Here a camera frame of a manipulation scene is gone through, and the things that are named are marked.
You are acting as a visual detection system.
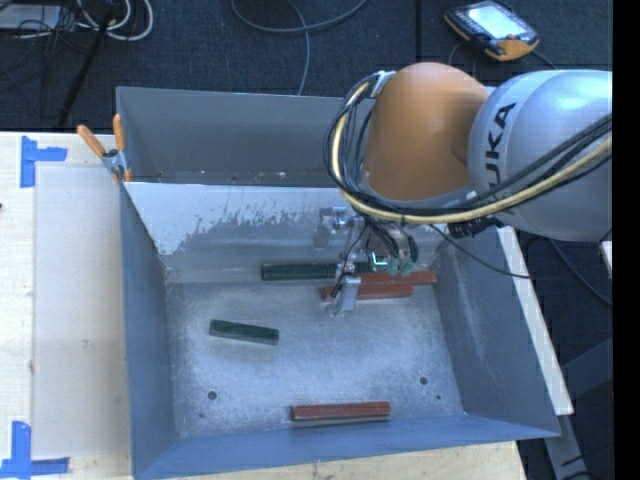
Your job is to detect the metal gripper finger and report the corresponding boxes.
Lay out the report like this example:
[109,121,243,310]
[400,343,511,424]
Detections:
[326,274,363,319]
[313,206,363,250]

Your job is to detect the red-brown flat block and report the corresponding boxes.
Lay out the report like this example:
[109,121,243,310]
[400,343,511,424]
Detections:
[320,282,416,303]
[356,269,439,287]
[290,400,393,424]

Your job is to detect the dark green flat block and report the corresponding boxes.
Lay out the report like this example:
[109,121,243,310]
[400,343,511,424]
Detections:
[260,261,374,282]
[208,318,281,347]

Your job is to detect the grey metal bin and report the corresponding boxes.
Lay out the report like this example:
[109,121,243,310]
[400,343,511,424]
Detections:
[114,86,562,480]

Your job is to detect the black cylinder on white bracket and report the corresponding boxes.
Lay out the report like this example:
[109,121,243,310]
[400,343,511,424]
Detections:
[398,228,420,265]

